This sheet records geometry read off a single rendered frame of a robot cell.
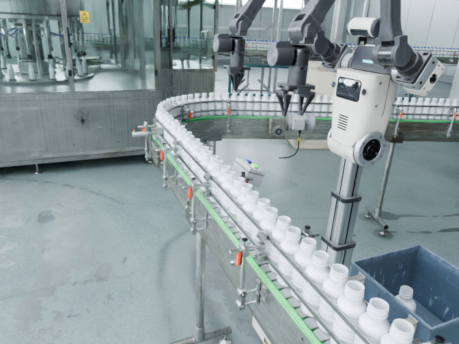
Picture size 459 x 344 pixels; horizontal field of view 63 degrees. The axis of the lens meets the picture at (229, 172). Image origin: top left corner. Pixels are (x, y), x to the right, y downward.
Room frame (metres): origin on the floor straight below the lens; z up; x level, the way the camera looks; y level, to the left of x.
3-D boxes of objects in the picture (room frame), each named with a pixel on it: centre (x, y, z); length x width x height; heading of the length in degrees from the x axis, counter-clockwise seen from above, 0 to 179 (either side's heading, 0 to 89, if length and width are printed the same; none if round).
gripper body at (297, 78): (1.17, -0.19, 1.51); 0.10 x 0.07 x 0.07; 114
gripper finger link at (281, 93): (1.17, -0.18, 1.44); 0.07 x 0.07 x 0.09; 24
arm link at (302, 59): (1.17, -0.19, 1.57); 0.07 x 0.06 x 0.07; 117
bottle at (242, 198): (1.13, -0.06, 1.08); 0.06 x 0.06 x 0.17
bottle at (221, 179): (1.29, 0.01, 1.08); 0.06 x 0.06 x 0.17
